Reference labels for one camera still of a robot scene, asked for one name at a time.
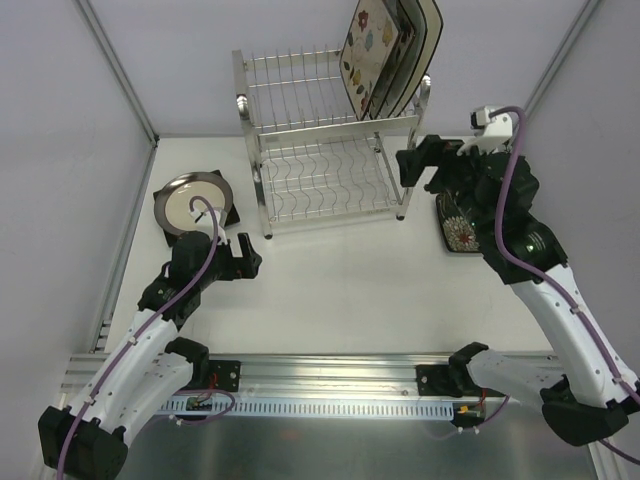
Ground black square plate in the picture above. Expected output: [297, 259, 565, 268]
[152, 168, 241, 249]

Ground round silver-rimmed plate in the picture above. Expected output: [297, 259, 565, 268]
[152, 171, 235, 236]

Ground dark floral square plate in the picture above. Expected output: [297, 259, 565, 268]
[435, 193, 480, 254]

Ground colourful flower plate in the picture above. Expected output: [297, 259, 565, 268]
[370, 1, 420, 119]
[339, 0, 400, 121]

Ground white square plate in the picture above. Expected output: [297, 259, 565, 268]
[377, 1, 442, 118]
[392, 0, 444, 117]

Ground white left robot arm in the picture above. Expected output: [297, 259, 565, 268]
[38, 231, 262, 479]

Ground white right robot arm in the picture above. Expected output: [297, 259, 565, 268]
[396, 135, 639, 446]

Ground stainless steel dish rack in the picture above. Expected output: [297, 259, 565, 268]
[232, 49, 431, 239]

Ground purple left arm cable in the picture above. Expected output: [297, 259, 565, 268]
[52, 195, 236, 480]

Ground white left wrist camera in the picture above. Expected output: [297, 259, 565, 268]
[190, 208, 227, 239]

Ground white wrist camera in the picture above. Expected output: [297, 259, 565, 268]
[190, 208, 227, 239]
[456, 105, 514, 156]

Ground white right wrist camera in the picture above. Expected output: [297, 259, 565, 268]
[456, 105, 514, 156]

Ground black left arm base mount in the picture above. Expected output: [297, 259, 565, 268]
[185, 359, 242, 393]

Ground aluminium rail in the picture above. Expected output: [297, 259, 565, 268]
[59, 352, 599, 404]

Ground white slotted cable duct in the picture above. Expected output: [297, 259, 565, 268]
[158, 396, 455, 422]

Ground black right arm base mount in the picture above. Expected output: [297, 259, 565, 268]
[415, 342, 503, 398]

